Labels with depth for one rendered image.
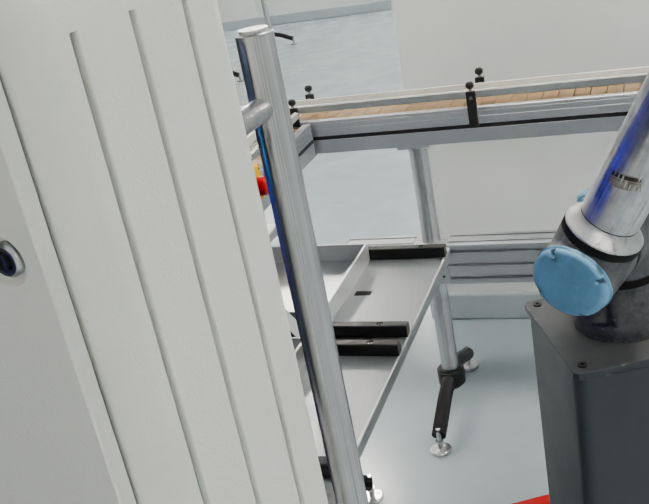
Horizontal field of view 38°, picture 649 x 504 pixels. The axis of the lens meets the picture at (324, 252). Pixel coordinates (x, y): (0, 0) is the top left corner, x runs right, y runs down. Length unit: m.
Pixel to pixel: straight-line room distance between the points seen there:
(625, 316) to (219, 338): 1.07
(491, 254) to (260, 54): 1.98
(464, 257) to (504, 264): 0.11
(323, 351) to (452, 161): 2.45
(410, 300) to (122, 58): 1.13
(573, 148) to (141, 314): 2.62
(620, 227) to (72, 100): 1.00
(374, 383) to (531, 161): 1.81
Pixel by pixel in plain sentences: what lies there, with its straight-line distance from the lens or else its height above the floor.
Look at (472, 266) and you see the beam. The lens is 2.56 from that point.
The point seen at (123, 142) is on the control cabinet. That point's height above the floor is 1.46.
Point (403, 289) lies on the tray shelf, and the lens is 1.58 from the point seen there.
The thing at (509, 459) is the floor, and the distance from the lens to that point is 2.62.
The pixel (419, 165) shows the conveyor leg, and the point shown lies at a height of 0.78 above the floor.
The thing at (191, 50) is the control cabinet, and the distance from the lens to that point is 0.51.
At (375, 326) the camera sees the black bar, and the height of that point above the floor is 0.90.
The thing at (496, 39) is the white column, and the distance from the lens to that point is 2.95.
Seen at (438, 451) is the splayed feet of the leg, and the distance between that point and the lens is 2.66.
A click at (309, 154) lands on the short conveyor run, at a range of 2.45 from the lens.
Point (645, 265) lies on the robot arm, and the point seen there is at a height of 0.91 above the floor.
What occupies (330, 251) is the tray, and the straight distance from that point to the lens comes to 1.72.
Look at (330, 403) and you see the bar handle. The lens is 0.69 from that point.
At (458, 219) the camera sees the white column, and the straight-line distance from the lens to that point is 3.16.
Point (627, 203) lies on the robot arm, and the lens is 1.31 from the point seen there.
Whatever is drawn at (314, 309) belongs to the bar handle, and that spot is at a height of 1.28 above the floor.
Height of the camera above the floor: 1.57
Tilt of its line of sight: 23 degrees down
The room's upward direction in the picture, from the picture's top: 11 degrees counter-clockwise
